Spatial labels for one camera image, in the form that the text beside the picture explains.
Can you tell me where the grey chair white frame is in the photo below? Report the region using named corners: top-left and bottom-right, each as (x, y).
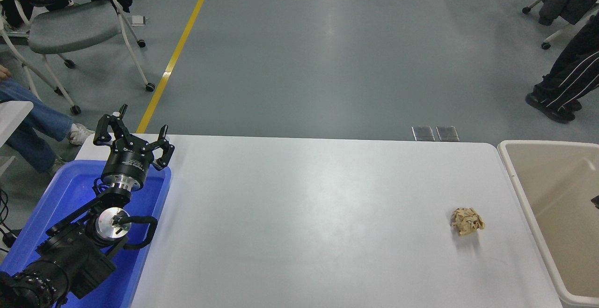
top-left (27, 0), bottom-right (155, 93)

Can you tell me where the black power adapter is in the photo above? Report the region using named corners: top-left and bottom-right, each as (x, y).
top-left (2, 229), bottom-right (22, 249)

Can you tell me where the white side table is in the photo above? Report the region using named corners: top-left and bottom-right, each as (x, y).
top-left (0, 101), bottom-right (34, 148)

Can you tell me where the standing person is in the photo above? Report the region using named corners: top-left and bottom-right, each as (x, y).
top-left (525, 12), bottom-right (599, 124)

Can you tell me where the white-legged office chair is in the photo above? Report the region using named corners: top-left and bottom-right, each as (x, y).
top-left (522, 0), bottom-right (599, 50)

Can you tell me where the crumpled tan paper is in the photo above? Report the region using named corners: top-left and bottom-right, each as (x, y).
top-left (451, 207), bottom-right (486, 236)

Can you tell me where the seated person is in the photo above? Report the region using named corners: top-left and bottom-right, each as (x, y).
top-left (0, 65), bottom-right (96, 176)

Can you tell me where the black cable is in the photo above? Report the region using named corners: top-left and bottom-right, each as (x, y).
top-left (0, 189), bottom-right (12, 234)

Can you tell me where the large pale bin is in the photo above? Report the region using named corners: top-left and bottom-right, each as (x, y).
top-left (497, 139), bottom-right (599, 308)

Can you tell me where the blue plastic tray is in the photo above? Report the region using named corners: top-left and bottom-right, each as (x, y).
top-left (0, 159), bottom-right (172, 308)

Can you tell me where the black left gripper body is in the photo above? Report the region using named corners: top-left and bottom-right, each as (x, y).
top-left (101, 142), bottom-right (155, 183)

